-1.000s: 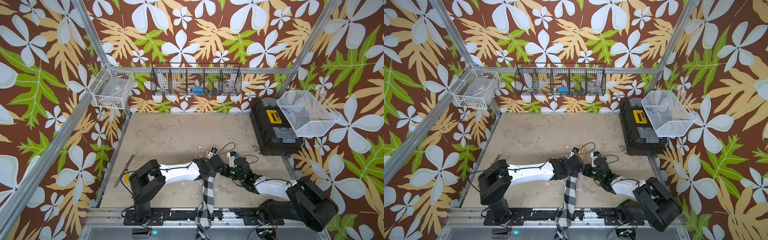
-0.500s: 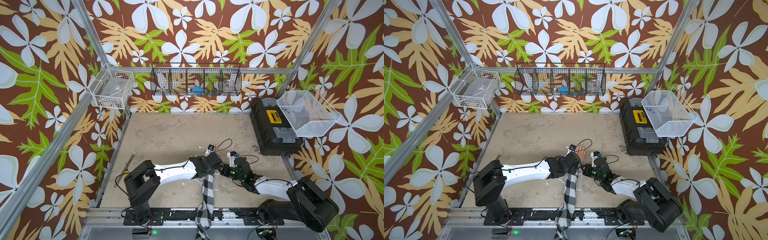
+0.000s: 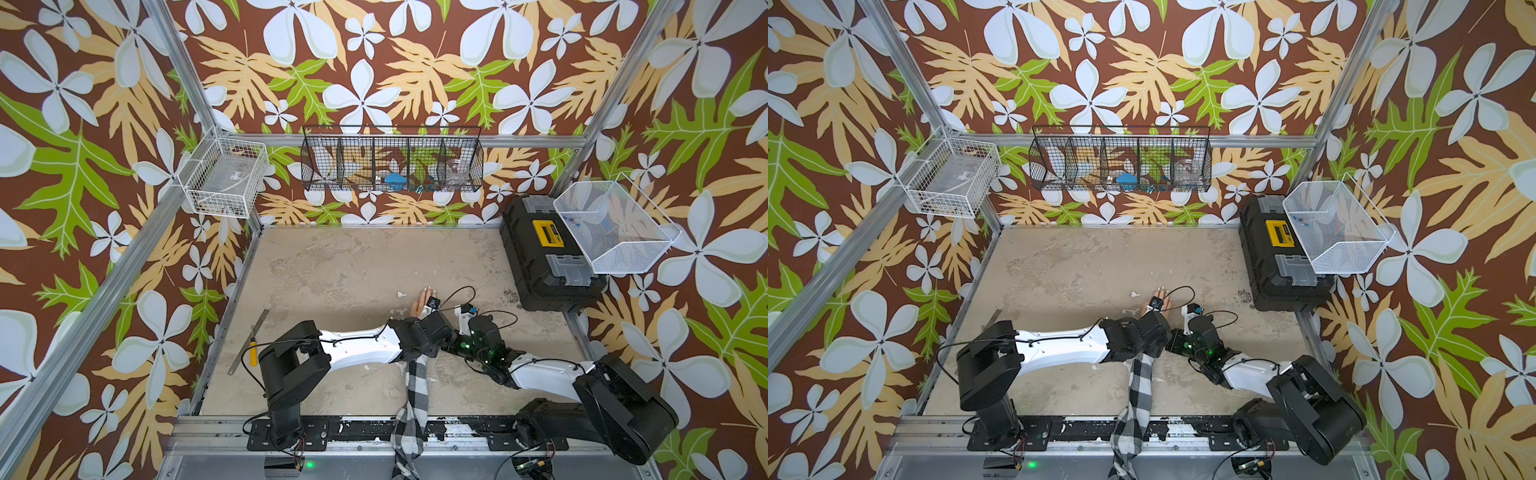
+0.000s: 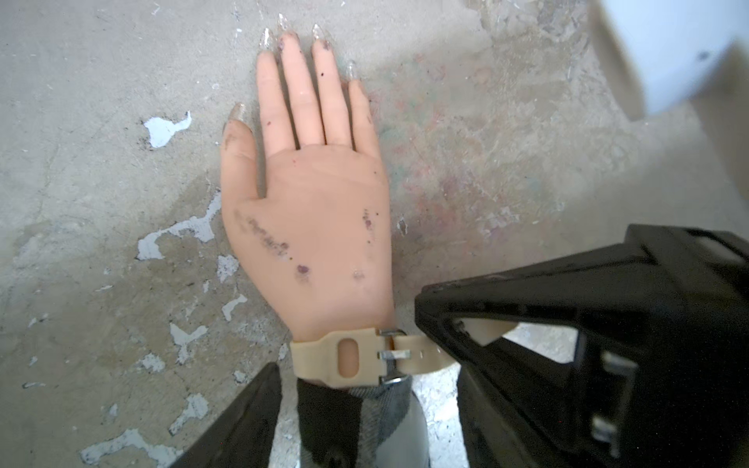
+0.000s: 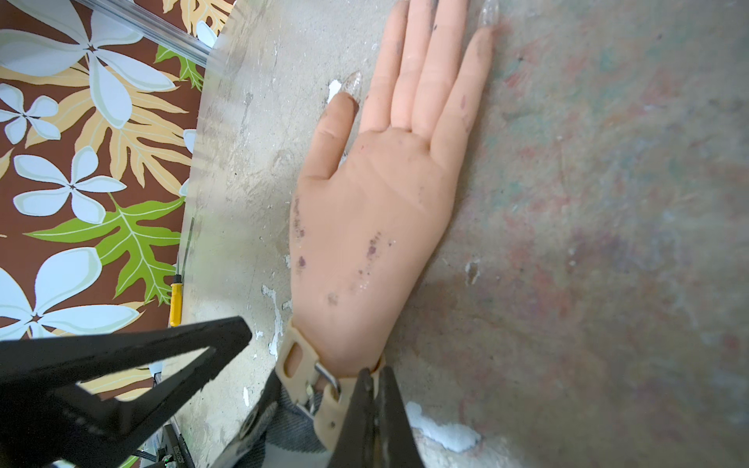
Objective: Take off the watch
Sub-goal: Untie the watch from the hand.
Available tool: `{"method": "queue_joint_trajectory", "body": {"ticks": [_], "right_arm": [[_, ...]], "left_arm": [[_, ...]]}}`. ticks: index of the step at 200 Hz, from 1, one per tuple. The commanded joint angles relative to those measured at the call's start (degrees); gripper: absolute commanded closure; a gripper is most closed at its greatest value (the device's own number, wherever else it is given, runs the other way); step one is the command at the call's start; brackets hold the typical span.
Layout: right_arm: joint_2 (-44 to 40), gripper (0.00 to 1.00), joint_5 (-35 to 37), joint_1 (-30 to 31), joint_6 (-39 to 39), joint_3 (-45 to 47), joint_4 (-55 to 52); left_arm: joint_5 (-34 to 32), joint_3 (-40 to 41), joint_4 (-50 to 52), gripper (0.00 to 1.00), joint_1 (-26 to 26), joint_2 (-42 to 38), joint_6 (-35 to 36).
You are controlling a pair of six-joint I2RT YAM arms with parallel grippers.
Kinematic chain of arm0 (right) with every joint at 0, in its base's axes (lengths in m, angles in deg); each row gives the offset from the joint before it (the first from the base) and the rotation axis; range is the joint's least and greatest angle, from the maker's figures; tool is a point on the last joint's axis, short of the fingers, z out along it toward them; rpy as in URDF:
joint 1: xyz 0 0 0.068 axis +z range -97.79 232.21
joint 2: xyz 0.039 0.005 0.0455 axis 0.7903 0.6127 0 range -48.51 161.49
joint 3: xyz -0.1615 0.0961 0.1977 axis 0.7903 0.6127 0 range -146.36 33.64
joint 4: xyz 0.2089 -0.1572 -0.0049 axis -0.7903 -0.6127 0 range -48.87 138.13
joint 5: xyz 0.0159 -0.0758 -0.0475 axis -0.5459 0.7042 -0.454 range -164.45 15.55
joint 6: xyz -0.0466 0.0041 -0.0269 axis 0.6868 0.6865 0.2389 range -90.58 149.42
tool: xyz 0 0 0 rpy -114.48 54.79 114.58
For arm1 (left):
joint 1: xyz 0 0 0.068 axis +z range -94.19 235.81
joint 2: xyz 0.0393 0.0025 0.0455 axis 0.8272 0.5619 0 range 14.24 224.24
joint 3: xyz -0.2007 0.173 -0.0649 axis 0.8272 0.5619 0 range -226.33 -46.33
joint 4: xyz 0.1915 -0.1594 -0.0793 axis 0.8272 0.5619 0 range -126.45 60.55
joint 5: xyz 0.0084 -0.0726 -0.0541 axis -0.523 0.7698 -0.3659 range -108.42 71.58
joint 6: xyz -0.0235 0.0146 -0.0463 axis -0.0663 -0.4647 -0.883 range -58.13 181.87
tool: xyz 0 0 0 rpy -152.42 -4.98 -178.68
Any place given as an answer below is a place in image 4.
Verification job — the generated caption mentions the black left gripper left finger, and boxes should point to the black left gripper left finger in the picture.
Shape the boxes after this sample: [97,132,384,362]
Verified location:
[174,363,282,468]

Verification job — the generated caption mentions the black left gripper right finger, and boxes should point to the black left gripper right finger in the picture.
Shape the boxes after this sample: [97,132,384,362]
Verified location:
[456,366,562,467]

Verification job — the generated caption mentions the checkered black white sleeve forearm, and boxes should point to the checkered black white sleeve forearm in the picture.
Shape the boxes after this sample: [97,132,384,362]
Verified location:
[296,378,430,467]

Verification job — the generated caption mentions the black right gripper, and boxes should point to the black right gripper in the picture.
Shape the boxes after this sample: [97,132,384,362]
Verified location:
[415,224,748,467]

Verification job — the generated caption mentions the mannequin hand with long nails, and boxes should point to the mannequin hand with long nails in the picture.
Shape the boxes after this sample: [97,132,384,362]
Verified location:
[220,23,395,341]

